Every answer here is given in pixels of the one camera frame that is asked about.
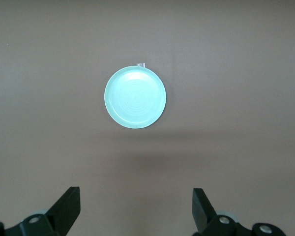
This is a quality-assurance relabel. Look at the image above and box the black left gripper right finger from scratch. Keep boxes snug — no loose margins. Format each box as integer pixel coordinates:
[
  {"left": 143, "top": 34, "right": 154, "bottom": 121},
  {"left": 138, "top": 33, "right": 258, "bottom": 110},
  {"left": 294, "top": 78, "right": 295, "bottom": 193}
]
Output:
[{"left": 192, "top": 187, "right": 254, "bottom": 236}]

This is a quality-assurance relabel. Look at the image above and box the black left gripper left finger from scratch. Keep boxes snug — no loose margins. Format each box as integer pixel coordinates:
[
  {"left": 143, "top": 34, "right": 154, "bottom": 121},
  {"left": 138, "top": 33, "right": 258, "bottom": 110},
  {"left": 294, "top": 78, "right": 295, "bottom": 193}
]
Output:
[{"left": 3, "top": 186, "right": 81, "bottom": 236}]

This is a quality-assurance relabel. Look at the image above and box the green round plate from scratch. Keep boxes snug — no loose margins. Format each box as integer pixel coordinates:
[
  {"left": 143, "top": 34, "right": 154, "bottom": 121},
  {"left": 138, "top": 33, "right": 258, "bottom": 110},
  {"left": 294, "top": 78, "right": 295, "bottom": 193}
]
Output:
[{"left": 104, "top": 65, "right": 167, "bottom": 129}]

